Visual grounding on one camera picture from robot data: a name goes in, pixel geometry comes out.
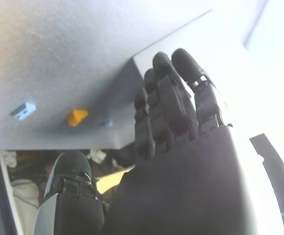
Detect cardboard box with white outside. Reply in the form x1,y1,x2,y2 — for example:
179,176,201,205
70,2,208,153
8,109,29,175
96,8,284,235

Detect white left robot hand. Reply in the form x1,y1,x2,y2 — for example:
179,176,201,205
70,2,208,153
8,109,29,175
34,47,262,235

